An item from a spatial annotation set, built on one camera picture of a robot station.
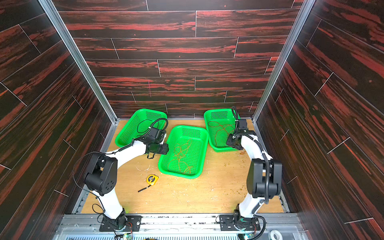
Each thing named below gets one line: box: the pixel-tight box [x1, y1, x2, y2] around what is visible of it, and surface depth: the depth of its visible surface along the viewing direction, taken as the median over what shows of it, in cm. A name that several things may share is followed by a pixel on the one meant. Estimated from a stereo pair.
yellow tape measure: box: [137, 174, 159, 193], surface depth 89 cm
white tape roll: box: [268, 229, 283, 240], surface depth 70 cm
